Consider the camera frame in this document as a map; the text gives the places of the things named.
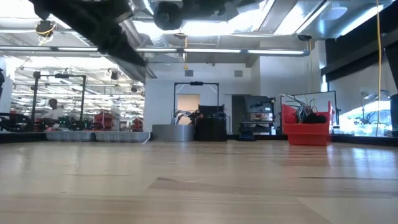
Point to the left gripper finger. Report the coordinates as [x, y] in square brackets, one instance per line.
[121, 49]

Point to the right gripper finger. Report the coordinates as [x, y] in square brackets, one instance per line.
[200, 4]

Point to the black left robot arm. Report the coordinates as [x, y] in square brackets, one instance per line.
[1, 84]

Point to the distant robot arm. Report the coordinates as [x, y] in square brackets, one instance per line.
[183, 116]

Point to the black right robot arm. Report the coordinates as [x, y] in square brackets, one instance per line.
[395, 118]

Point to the long ceiling light fixture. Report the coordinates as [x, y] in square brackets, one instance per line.
[273, 52]

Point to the yellow hanging power plug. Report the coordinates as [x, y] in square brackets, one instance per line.
[185, 66]

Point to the red tool cabinet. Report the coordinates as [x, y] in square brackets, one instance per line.
[137, 124]
[104, 121]

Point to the grey tool kit case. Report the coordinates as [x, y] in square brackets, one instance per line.
[118, 137]

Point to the black monitor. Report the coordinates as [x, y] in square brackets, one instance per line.
[261, 105]

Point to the black box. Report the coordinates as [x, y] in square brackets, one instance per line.
[211, 130]

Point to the red plastic bin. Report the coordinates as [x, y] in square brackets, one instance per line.
[306, 135]

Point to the black camera gantry frame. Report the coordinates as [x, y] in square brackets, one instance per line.
[196, 83]
[62, 75]

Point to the wall vent grille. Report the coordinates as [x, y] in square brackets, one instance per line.
[188, 73]
[238, 73]

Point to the black security camera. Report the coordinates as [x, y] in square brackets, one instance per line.
[304, 37]

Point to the grey duct tape roll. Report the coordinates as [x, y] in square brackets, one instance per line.
[172, 133]

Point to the black table frame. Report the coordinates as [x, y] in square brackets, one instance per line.
[357, 140]

